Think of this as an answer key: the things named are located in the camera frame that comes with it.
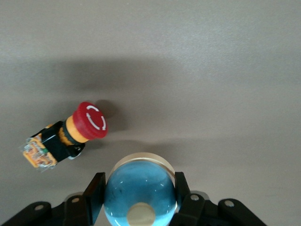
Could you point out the red yellow emergency stop button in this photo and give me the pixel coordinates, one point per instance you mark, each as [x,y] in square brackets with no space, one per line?
[89,120]

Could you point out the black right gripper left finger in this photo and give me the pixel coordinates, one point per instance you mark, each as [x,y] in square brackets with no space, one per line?
[91,200]

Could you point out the blue dome call bell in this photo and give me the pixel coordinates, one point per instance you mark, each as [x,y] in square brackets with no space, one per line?
[140,186]

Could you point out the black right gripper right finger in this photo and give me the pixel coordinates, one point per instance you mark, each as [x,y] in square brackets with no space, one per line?
[190,207]

